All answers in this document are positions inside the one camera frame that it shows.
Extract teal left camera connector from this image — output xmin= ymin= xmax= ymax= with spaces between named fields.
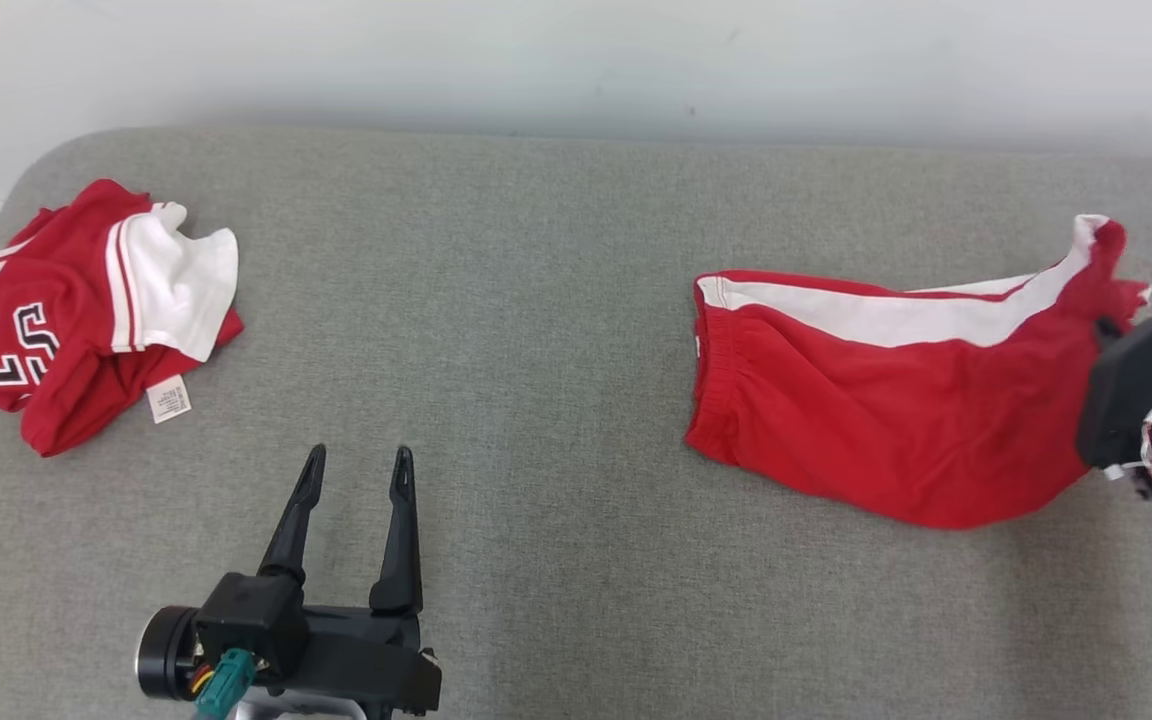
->
xmin=194 ymin=648 xmax=257 ymax=720

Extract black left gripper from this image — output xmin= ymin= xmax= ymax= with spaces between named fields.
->
xmin=258 ymin=445 xmax=443 ymax=717

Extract red shorts with white stripe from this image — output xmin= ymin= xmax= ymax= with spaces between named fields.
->
xmin=684 ymin=214 xmax=1152 ymax=530

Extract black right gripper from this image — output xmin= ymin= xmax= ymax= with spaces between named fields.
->
xmin=1076 ymin=308 xmax=1152 ymax=471

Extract red jersey with white sleeves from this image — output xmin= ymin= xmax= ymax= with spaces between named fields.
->
xmin=0 ymin=178 xmax=245 ymax=459

